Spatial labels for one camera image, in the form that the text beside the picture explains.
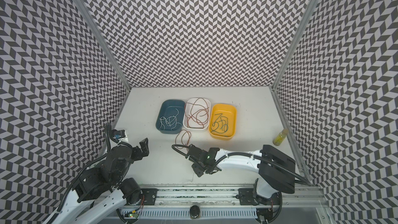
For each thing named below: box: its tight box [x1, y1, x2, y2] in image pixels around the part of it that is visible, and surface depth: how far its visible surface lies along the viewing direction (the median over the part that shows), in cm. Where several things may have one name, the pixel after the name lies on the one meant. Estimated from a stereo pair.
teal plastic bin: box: [155, 99, 186, 135], surface depth 100 cm
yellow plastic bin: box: [208, 103, 237, 141], surface depth 98 cm
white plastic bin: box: [182, 97, 211, 131], surface depth 104 cm
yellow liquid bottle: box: [272, 128, 289, 147], surface depth 85 cm
